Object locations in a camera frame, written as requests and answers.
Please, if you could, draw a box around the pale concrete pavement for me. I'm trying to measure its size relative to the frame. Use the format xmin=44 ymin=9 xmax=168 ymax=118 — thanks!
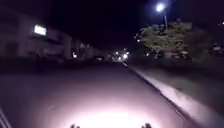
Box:
xmin=128 ymin=63 xmax=224 ymax=128

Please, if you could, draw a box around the street lamp pole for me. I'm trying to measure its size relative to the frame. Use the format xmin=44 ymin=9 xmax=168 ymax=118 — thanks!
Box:
xmin=155 ymin=2 xmax=169 ymax=34

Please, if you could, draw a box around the dark asphalt road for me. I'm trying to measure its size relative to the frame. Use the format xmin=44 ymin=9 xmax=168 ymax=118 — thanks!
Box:
xmin=0 ymin=61 xmax=201 ymax=128

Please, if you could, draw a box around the green leafy tree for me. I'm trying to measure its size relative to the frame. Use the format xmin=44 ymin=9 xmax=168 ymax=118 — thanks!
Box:
xmin=135 ymin=20 xmax=201 ymax=63

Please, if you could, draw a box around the row of pale buildings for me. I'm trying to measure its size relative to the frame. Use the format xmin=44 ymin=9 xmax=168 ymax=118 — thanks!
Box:
xmin=0 ymin=13 xmax=103 ymax=66

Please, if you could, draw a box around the robot's own part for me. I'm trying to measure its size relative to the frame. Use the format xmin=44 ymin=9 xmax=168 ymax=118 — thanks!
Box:
xmin=141 ymin=122 xmax=153 ymax=128
xmin=69 ymin=123 xmax=81 ymax=128

